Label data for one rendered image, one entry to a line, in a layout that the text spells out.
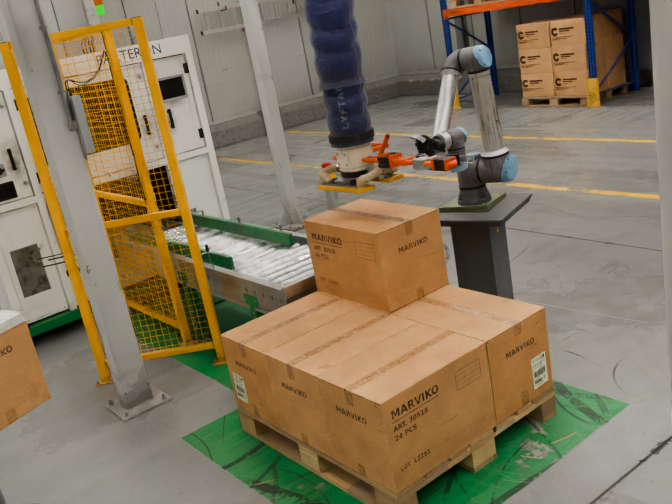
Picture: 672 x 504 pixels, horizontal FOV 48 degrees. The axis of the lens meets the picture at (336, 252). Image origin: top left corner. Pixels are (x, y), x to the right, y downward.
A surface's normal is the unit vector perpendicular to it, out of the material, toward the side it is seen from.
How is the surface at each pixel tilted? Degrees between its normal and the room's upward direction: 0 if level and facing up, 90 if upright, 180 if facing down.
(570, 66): 93
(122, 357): 90
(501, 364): 90
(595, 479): 0
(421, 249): 90
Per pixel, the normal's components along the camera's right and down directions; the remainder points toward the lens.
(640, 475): -0.18, -0.94
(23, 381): 0.87, 0.00
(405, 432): 0.61, 0.13
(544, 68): -0.75, 0.38
